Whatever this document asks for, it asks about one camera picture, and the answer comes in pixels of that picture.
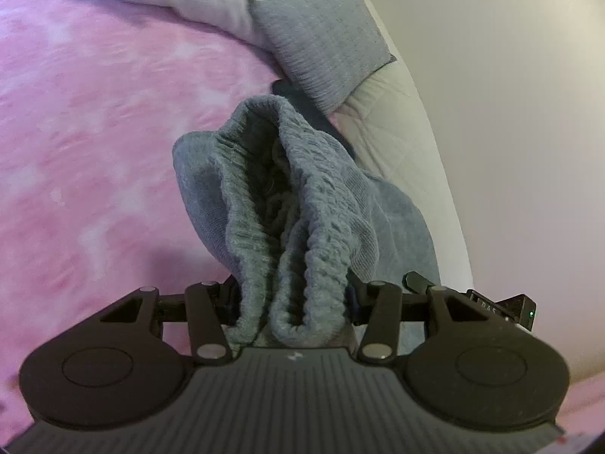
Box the grey sweatpants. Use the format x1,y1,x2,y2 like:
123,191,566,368
172,0,442,347

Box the pale pink pillow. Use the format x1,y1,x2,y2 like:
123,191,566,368
156,0,457,228

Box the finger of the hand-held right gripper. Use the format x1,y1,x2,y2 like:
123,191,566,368
402,272,436,294

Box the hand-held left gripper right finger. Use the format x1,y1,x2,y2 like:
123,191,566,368
347,280,490,366

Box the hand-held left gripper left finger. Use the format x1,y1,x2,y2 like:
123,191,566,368
99,277,243,366

